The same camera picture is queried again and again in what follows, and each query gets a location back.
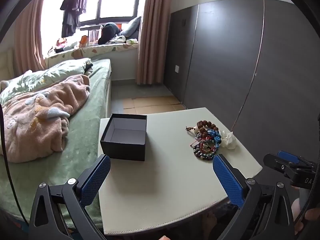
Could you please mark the row of books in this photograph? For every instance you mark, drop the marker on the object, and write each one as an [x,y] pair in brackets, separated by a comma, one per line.
[95,35]

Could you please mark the dark grey wardrobe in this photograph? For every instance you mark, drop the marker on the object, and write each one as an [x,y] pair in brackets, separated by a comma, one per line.
[225,67]

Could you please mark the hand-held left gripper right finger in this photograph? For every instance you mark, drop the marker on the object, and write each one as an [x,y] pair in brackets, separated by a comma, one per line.
[228,177]

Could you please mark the pink curtain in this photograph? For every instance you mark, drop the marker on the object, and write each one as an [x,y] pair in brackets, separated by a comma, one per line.
[30,37]
[152,30]

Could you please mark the window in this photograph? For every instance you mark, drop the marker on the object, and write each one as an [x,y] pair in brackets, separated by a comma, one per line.
[117,0]

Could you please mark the pile of clothes and toys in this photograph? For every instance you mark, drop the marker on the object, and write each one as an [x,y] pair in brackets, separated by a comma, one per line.
[65,45]

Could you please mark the pink fleece blanket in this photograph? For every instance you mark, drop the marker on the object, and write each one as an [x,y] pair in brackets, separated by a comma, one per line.
[37,130]

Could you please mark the bed with green sheet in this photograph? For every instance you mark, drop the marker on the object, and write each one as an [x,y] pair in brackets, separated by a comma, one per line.
[82,135]

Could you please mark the white cloth pouch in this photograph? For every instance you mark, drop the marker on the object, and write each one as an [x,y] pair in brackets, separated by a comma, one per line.
[228,141]

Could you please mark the cream headboard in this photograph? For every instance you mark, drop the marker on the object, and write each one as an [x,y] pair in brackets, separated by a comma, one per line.
[6,65]

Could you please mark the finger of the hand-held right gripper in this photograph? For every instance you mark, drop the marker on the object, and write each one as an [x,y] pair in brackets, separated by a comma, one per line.
[273,162]
[288,156]

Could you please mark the black cardboard box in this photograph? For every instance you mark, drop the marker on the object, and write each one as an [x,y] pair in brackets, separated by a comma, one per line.
[122,152]

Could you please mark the leaf patterned window seat cushion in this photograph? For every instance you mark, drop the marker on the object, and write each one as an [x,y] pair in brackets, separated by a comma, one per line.
[100,50]

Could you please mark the dark hanging clothes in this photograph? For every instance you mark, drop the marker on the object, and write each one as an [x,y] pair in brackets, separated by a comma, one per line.
[73,5]

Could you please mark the flattened cardboard sheet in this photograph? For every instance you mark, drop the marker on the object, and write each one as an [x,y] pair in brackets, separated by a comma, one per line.
[150,103]

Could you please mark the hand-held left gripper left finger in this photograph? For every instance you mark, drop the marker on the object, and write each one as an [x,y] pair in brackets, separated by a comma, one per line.
[96,180]

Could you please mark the person's right hand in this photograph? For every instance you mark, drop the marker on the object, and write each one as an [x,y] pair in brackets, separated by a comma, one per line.
[296,207]

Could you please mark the pale green floral quilt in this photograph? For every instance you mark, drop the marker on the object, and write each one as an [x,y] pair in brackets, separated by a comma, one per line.
[50,76]

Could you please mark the white wall socket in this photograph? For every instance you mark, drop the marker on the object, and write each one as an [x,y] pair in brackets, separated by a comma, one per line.
[177,69]

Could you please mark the grey pillow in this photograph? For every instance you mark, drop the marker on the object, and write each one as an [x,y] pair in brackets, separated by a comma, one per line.
[131,27]

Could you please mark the black bag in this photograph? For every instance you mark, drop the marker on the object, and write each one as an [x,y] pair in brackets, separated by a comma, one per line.
[108,31]

